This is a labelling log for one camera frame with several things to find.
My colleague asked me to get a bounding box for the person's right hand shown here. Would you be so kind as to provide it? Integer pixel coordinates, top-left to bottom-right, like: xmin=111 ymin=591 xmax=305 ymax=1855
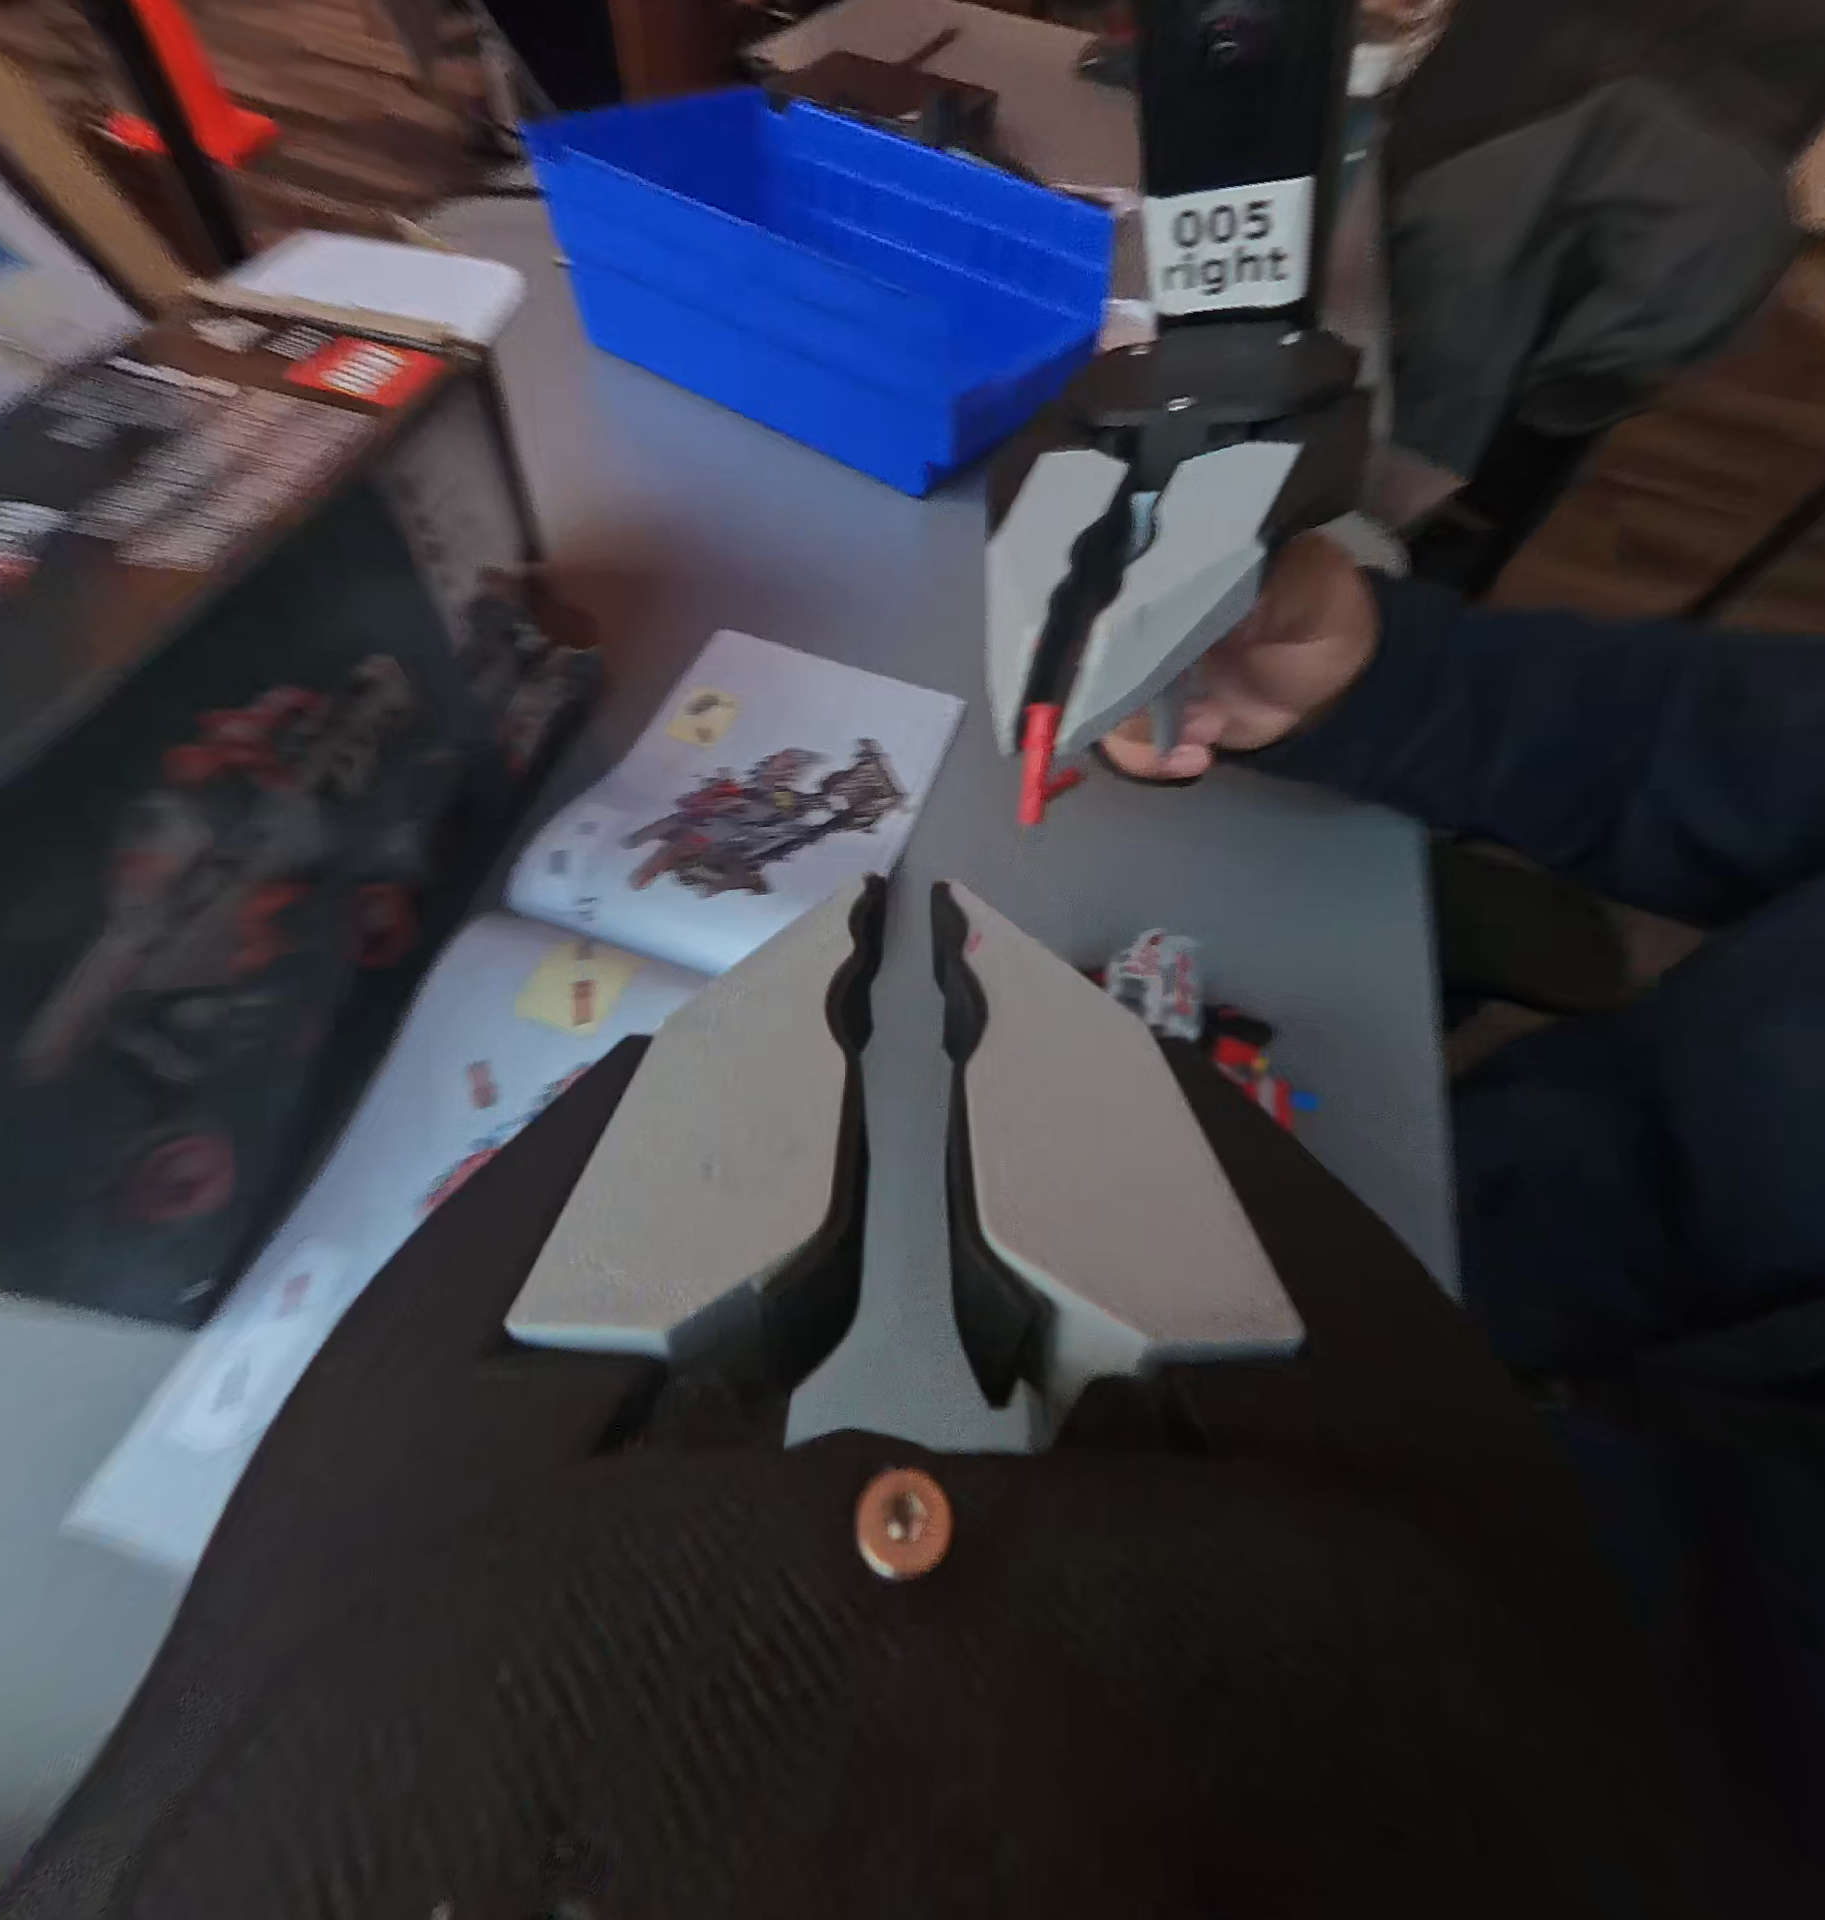
xmin=1104 ymin=531 xmax=1381 ymax=787

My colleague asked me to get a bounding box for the lego instruction booklet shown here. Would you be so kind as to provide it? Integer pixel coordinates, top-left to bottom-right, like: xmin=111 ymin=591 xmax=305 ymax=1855
xmin=65 ymin=629 xmax=968 ymax=1570

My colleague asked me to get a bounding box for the blue plastic bin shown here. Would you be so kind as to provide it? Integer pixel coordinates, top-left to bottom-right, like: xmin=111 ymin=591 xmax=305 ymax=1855
xmin=524 ymin=88 xmax=1118 ymax=496

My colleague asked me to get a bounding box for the dark flat object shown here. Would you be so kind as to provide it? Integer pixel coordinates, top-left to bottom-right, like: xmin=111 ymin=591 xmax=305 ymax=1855
xmin=739 ymin=30 xmax=998 ymax=153

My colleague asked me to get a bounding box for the grey chair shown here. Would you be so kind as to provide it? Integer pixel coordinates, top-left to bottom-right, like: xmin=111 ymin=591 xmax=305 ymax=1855
xmin=1377 ymin=75 xmax=1802 ymax=443

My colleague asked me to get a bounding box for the partly built lego vehicle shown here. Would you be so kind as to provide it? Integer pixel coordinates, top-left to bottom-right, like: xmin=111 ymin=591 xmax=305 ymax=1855
xmin=1100 ymin=927 xmax=1276 ymax=1051

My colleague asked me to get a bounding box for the dark lego set box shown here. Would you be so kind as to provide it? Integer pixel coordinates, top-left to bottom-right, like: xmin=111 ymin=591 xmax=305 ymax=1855
xmin=0 ymin=299 xmax=608 ymax=1330

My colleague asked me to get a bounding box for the person's right forearm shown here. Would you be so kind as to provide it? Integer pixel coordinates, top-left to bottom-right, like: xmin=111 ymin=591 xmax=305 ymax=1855
xmin=1273 ymin=576 xmax=1825 ymax=920

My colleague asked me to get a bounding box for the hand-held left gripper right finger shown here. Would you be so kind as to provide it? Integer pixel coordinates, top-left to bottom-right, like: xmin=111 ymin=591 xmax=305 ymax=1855
xmin=928 ymin=878 xmax=1306 ymax=1411

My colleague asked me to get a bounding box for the person's leg in dark trousers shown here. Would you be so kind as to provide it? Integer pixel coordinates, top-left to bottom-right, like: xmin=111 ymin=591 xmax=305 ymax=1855
xmin=1452 ymin=855 xmax=1825 ymax=1653

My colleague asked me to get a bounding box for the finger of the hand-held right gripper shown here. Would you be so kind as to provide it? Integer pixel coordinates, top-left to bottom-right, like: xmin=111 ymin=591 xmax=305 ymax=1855
xmin=1059 ymin=434 xmax=1301 ymax=755
xmin=983 ymin=447 xmax=1141 ymax=761

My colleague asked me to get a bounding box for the red lego pin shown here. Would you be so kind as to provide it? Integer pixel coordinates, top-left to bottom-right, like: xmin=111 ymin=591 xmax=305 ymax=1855
xmin=1013 ymin=703 xmax=1088 ymax=830

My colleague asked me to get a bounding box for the small red lego assembly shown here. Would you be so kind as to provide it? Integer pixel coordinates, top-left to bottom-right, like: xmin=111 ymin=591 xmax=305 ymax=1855
xmin=1209 ymin=1033 xmax=1322 ymax=1131

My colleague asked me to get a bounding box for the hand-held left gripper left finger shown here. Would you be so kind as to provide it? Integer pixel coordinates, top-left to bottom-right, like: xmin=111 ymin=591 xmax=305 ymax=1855
xmin=503 ymin=871 xmax=893 ymax=1383

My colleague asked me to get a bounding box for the white paper stack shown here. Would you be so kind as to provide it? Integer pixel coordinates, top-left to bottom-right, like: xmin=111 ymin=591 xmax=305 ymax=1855
xmin=234 ymin=229 xmax=528 ymax=354

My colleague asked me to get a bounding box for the orange and black stand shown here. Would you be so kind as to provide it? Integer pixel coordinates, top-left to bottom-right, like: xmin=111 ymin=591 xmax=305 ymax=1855
xmin=94 ymin=0 xmax=281 ymax=264

